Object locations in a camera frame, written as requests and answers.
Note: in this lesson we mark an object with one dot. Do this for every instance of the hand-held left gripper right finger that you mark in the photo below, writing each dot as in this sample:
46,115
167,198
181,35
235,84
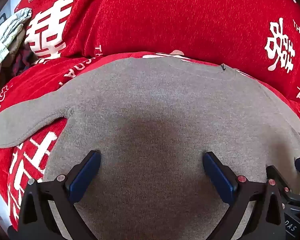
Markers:
218,177

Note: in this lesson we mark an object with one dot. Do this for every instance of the grey knit top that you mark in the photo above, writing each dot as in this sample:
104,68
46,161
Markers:
150,105

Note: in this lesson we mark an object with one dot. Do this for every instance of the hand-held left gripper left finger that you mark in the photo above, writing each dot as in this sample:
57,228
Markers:
86,175

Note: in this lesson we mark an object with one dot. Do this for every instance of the red printed blanket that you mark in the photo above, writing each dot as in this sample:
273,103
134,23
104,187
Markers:
165,17

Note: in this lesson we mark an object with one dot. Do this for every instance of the white patterned cloth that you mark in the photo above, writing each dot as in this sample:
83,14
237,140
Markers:
5,35

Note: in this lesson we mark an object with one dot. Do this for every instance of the dark cloth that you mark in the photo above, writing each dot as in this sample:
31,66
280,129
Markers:
20,60

